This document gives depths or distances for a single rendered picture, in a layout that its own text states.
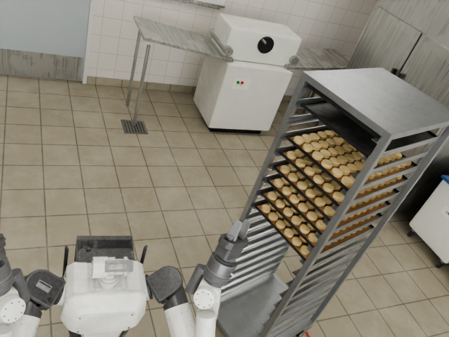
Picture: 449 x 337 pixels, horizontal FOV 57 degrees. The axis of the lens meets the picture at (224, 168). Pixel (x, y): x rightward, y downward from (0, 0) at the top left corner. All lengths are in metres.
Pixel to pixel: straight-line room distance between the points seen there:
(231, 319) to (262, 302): 0.29
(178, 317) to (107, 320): 0.23
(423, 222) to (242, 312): 2.25
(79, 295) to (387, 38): 3.86
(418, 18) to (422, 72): 0.53
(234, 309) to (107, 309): 1.56
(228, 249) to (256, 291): 1.81
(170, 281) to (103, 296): 0.23
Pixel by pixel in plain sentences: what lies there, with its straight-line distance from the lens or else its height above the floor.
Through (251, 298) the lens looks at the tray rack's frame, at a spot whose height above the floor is 0.15.
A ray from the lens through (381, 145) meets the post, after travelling 1.66.
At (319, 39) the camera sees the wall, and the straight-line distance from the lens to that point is 5.87.
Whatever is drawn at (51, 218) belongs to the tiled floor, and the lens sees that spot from 3.36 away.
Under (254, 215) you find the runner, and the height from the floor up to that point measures 0.95.
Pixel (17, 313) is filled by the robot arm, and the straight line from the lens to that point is 1.26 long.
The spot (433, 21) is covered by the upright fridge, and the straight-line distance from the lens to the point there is 4.32.
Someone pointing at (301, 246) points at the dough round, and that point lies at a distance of 2.14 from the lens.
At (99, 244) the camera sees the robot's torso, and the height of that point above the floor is 1.23.
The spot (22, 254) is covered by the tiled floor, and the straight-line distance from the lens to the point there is 3.15.
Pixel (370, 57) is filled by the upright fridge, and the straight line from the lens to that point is 4.69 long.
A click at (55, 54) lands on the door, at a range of 4.98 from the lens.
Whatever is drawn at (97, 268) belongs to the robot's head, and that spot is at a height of 1.34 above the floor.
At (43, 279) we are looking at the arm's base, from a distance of 1.45.
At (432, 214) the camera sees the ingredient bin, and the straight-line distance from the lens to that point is 4.40.
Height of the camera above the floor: 2.41
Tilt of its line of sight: 35 degrees down
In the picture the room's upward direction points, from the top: 20 degrees clockwise
